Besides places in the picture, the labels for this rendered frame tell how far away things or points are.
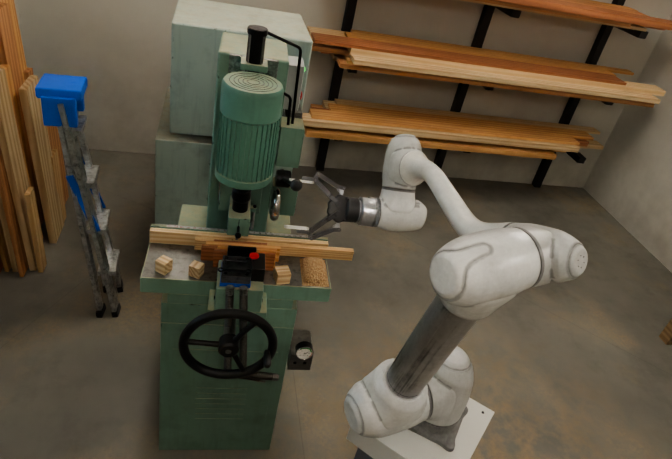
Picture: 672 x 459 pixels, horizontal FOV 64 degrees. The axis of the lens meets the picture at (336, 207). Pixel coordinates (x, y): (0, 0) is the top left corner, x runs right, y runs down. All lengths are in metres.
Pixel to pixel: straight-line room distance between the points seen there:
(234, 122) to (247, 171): 0.15
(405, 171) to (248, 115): 0.47
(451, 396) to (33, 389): 1.78
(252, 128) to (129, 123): 2.71
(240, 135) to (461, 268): 0.78
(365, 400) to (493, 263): 0.60
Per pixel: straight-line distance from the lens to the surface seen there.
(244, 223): 1.73
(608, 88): 4.41
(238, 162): 1.57
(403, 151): 1.57
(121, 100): 4.11
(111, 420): 2.53
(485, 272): 1.03
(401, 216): 1.59
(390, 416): 1.47
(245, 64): 1.65
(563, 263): 1.14
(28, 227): 3.09
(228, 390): 2.11
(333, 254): 1.87
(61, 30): 4.02
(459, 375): 1.58
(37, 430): 2.55
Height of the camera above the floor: 2.05
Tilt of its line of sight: 32 degrees down
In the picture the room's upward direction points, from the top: 13 degrees clockwise
